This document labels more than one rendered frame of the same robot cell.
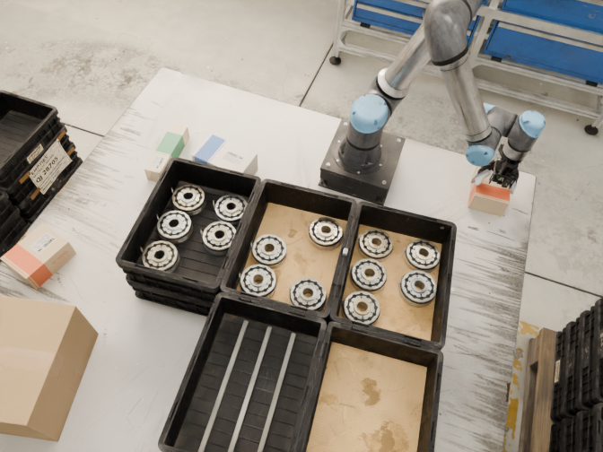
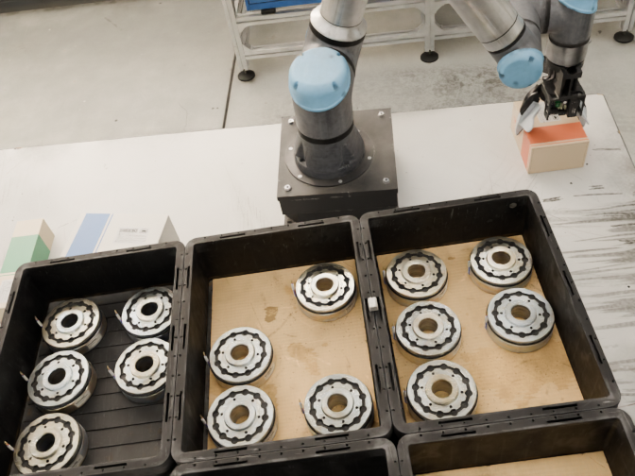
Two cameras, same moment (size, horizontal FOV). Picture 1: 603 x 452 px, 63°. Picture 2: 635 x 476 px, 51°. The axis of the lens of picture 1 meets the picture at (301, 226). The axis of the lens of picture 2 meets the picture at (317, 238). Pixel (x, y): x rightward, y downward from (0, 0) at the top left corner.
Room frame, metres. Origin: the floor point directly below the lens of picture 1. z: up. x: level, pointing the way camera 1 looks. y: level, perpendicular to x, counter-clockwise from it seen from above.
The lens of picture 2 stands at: (0.15, 0.00, 1.76)
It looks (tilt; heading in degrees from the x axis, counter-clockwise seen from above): 49 degrees down; 353
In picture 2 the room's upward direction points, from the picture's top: 11 degrees counter-clockwise
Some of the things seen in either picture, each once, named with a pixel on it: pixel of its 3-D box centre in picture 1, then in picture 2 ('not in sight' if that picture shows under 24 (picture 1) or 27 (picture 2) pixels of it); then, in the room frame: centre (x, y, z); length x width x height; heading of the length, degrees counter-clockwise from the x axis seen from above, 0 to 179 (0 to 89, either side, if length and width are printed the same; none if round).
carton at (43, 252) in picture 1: (39, 256); not in sight; (0.72, 0.81, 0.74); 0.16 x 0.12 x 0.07; 150
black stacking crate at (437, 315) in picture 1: (392, 278); (471, 318); (0.67, -0.27, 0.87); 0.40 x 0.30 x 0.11; 169
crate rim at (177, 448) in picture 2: (292, 244); (277, 328); (0.73, 0.02, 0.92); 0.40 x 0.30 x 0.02; 169
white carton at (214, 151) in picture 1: (225, 162); (122, 248); (1.15, 0.29, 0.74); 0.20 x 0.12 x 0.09; 67
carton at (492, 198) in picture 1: (489, 188); (547, 133); (1.13, -0.67, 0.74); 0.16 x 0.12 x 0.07; 167
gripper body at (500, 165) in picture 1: (506, 167); (561, 84); (1.11, -0.66, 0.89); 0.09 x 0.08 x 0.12; 167
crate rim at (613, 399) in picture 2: (397, 270); (472, 300); (0.67, -0.27, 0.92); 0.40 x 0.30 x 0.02; 169
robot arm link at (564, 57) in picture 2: (517, 149); (568, 47); (1.11, -0.67, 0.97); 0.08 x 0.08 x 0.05
